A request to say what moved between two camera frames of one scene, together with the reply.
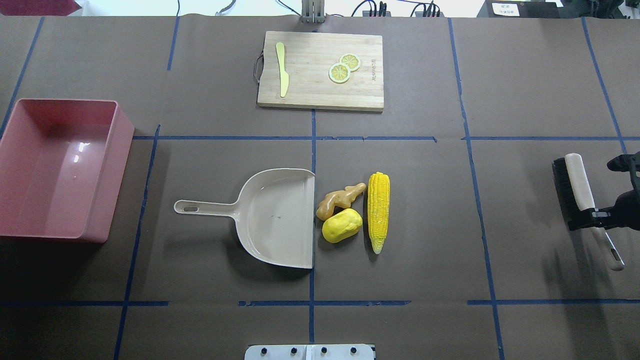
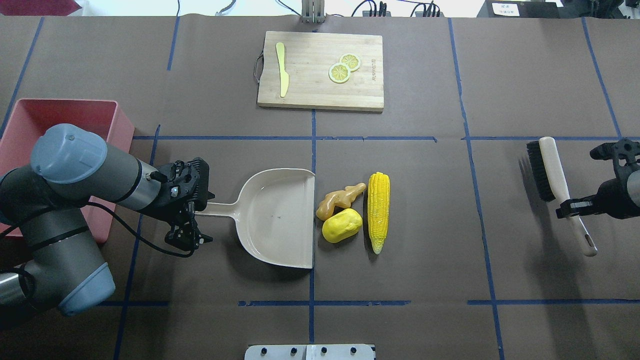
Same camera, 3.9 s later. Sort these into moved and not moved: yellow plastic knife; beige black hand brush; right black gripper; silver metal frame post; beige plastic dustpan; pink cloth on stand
Moved: right black gripper; beige black hand brush
Not moved: beige plastic dustpan; pink cloth on stand; silver metal frame post; yellow plastic knife
